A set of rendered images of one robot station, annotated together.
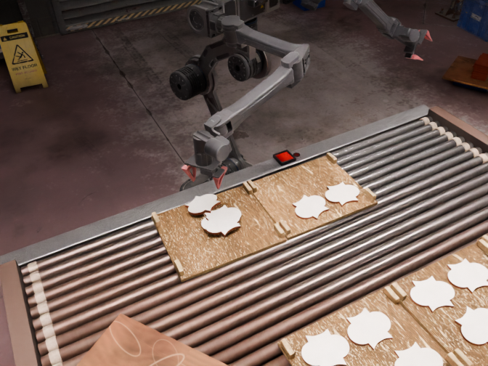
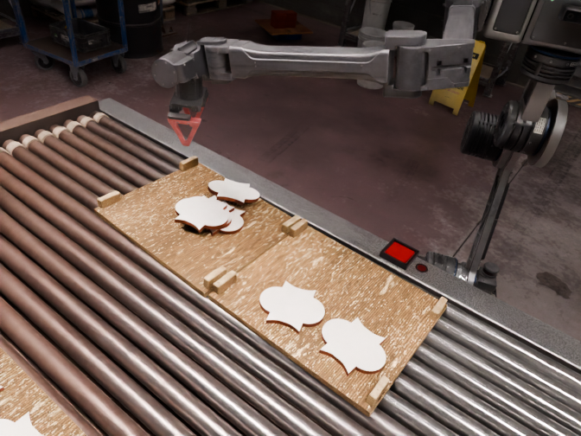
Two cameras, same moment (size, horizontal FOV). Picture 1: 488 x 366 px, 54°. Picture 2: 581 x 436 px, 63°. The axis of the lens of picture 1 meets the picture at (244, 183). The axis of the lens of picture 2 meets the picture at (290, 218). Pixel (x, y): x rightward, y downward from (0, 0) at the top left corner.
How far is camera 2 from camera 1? 1.38 m
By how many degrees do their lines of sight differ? 44
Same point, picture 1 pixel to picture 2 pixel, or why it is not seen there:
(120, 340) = not seen: outside the picture
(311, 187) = (345, 299)
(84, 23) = (566, 95)
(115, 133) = (444, 181)
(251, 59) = (526, 120)
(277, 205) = (275, 266)
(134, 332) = not seen: outside the picture
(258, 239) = (192, 261)
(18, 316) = (22, 120)
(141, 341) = not seen: outside the picture
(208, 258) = (137, 221)
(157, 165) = (431, 231)
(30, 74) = (450, 93)
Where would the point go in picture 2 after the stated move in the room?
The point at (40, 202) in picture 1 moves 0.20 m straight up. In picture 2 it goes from (316, 172) to (320, 146)
